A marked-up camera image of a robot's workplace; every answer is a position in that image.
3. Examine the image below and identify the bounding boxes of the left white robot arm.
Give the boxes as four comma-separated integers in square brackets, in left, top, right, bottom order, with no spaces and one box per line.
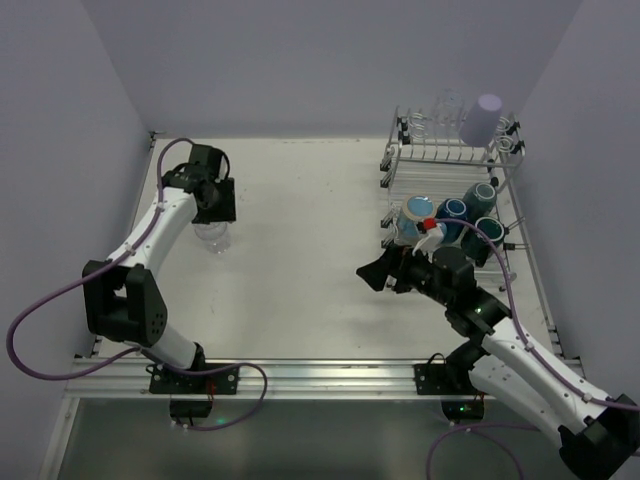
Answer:
[82,143,237,371]

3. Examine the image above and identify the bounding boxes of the light blue butterfly mug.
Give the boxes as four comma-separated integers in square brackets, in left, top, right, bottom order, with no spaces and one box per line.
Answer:
[396,194,435,245]

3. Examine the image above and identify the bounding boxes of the dark blue faceted mug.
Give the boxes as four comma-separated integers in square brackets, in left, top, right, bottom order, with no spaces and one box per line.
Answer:
[435,198,468,244]

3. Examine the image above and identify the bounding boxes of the aluminium mounting rail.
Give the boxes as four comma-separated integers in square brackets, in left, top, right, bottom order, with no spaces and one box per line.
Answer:
[63,355,478,401]

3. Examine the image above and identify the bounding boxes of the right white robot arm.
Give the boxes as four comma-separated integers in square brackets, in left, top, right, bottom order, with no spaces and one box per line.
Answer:
[356,245,639,479]

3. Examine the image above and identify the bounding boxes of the dark teal mug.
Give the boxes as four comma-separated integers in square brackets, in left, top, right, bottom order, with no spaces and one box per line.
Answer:
[463,182,497,223]

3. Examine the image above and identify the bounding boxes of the clear glass on rack top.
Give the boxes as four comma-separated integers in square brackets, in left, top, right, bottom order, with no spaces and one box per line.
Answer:
[431,88,464,139]

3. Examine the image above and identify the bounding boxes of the silver metal dish rack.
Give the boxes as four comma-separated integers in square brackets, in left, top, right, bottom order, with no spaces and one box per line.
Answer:
[379,109,555,331]

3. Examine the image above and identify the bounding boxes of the lavender plastic cup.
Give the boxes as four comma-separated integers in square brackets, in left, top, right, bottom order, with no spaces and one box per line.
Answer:
[459,94,503,148]

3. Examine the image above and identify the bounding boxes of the clear faceted glass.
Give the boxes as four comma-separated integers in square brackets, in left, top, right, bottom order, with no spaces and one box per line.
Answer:
[194,222,231,254]

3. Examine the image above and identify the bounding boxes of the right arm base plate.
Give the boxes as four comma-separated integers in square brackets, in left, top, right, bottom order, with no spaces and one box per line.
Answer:
[413,353,477,396]

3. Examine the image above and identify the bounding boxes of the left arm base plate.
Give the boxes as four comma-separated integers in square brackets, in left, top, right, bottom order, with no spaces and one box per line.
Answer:
[145,363,240,396]

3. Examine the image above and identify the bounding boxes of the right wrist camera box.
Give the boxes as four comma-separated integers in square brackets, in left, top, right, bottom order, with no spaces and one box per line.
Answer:
[412,218,447,256]

